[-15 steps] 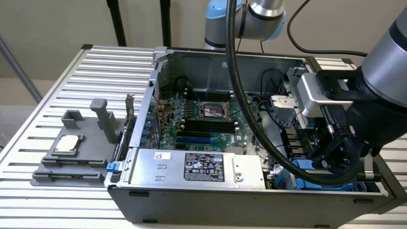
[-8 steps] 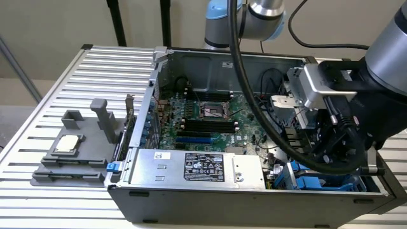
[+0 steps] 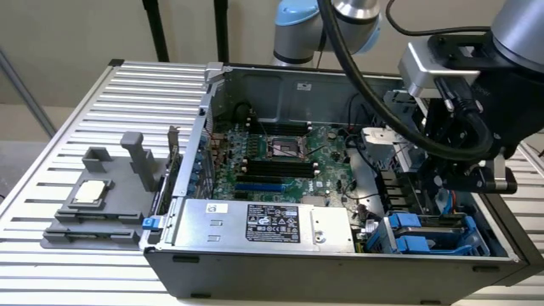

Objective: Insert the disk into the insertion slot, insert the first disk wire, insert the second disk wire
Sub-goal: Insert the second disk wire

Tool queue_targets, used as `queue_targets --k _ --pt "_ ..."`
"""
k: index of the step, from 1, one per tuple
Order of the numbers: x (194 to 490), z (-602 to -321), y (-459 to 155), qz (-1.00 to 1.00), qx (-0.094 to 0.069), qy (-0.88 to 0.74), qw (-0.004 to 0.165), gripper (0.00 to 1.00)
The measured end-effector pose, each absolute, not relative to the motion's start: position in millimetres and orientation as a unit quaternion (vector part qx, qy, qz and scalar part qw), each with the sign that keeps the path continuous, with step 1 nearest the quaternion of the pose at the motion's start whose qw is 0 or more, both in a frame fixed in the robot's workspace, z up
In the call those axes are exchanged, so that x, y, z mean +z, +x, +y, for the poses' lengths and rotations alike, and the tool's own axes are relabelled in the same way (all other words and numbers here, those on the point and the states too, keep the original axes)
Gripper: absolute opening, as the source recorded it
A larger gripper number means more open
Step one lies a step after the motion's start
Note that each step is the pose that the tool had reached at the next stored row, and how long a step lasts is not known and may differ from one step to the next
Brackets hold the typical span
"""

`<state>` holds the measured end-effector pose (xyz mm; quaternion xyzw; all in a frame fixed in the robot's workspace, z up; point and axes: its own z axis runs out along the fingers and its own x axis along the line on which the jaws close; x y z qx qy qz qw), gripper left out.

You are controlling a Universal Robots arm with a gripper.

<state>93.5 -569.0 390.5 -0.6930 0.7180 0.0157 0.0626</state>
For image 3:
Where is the open black PC case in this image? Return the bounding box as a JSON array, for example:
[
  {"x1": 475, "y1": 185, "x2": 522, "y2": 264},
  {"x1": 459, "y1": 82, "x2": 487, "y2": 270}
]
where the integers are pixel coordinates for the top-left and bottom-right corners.
[{"x1": 142, "y1": 61, "x2": 534, "y2": 300}]

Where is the grey metal frame bar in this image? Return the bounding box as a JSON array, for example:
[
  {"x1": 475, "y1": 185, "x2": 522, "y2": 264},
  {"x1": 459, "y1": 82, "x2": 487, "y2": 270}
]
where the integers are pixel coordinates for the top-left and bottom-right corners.
[{"x1": 0, "y1": 47, "x2": 58, "y2": 138}]

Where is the silver case release handle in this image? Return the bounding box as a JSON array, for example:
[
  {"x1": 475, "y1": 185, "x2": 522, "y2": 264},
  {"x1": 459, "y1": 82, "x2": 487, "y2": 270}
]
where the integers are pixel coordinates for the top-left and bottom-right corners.
[{"x1": 204, "y1": 61, "x2": 226, "y2": 85}]

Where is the blue expansion slot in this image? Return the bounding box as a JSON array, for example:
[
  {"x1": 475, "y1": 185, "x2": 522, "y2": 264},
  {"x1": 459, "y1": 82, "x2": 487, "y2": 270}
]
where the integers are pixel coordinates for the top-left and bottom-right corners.
[{"x1": 235, "y1": 182, "x2": 286, "y2": 194}]

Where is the black RAM slot bank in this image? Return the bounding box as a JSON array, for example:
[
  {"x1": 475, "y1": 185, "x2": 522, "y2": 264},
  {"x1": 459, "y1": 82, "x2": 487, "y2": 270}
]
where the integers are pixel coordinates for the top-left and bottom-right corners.
[
  {"x1": 246, "y1": 120, "x2": 311, "y2": 136},
  {"x1": 244, "y1": 158, "x2": 318, "y2": 180}
]

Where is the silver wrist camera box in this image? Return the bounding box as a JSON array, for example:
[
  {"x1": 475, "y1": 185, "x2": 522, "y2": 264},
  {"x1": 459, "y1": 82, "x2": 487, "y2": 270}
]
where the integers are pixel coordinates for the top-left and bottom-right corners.
[{"x1": 396, "y1": 41, "x2": 482, "y2": 98}]

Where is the graphics card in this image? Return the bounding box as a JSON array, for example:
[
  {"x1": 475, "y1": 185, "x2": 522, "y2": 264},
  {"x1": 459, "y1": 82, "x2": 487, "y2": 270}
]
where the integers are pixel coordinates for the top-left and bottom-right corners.
[{"x1": 154, "y1": 125, "x2": 183, "y2": 215}]

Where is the silver metal drive bracket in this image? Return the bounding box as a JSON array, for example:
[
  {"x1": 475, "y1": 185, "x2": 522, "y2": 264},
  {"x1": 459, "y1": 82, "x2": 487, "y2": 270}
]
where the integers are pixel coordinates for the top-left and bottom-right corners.
[{"x1": 360, "y1": 126, "x2": 400, "y2": 162}]

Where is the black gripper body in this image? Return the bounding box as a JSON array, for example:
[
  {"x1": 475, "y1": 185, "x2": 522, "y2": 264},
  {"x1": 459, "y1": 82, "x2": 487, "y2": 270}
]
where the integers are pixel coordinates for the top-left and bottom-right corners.
[{"x1": 419, "y1": 34, "x2": 544, "y2": 179}]

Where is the black vertical post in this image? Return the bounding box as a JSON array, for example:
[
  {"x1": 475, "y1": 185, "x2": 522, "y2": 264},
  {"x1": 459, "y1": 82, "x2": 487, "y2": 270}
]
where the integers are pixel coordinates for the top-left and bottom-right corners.
[
  {"x1": 212, "y1": 0, "x2": 231, "y2": 64},
  {"x1": 144, "y1": 0, "x2": 172, "y2": 63}
]

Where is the grey parts rack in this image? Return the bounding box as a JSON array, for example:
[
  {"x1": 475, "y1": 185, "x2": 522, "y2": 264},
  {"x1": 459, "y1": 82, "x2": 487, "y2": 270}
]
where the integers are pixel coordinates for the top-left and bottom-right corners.
[{"x1": 39, "y1": 131, "x2": 172, "y2": 250}]

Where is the thick black cable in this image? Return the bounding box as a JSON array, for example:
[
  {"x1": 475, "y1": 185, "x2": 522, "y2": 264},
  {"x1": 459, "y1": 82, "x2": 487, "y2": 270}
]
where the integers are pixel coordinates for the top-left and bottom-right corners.
[{"x1": 318, "y1": 0, "x2": 494, "y2": 159}]

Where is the silver CPU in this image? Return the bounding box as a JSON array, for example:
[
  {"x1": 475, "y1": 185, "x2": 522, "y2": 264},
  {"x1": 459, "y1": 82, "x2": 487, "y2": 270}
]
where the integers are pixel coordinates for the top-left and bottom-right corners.
[{"x1": 72, "y1": 179, "x2": 114, "y2": 204}]

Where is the green motherboard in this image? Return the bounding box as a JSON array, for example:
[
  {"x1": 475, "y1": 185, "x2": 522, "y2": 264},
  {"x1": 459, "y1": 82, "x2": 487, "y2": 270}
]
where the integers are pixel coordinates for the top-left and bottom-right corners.
[{"x1": 210, "y1": 122, "x2": 355, "y2": 205}]

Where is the black expansion slot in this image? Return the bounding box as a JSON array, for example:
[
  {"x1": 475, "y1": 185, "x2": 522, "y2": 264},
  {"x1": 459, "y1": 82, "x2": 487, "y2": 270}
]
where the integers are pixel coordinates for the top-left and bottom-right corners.
[{"x1": 236, "y1": 174, "x2": 283, "y2": 185}]

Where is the silver power supply unit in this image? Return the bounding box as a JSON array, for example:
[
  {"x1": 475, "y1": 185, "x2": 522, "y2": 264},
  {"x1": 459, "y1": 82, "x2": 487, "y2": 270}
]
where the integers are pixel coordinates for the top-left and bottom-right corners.
[{"x1": 168, "y1": 198, "x2": 356, "y2": 254}]

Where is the grey hard disk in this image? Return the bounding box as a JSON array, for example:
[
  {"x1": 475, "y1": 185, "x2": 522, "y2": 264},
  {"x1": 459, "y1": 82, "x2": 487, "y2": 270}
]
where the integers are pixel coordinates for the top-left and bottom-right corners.
[{"x1": 418, "y1": 215, "x2": 468, "y2": 229}]

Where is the blue disk bay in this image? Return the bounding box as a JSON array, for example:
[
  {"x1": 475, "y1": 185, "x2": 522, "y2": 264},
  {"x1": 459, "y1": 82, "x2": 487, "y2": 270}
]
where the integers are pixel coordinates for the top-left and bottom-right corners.
[{"x1": 367, "y1": 211, "x2": 491, "y2": 257}]

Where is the thin black cable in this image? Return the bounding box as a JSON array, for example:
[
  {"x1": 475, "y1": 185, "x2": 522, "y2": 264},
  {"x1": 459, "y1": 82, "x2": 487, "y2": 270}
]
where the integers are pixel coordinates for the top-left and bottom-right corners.
[{"x1": 384, "y1": 0, "x2": 492, "y2": 36}]

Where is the CPU socket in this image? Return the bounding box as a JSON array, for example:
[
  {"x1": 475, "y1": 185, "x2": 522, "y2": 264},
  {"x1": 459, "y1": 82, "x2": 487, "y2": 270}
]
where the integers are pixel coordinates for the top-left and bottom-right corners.
[{"x1": 264, "y1": 135, "x2": 311, "y2": 160}]

